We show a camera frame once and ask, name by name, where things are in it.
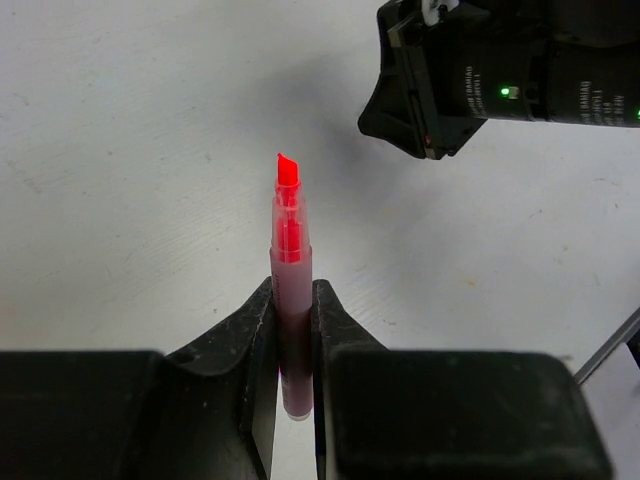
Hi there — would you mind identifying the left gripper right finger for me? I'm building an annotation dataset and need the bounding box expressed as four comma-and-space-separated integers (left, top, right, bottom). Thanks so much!
311, 280, 615, 479

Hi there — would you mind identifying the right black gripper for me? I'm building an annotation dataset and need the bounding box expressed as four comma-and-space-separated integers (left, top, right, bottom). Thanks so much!
357, 1, 639, 159

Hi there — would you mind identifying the aluminium frame rail right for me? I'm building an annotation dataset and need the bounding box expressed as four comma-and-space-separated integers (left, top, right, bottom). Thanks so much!
574, 309, 639, 385

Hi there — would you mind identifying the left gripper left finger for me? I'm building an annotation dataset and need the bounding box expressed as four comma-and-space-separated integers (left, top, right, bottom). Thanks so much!
1, 281, 278, 479

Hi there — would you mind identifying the purple marker red tip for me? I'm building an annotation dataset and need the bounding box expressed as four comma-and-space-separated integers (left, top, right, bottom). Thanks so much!
270, 154, 313, 421

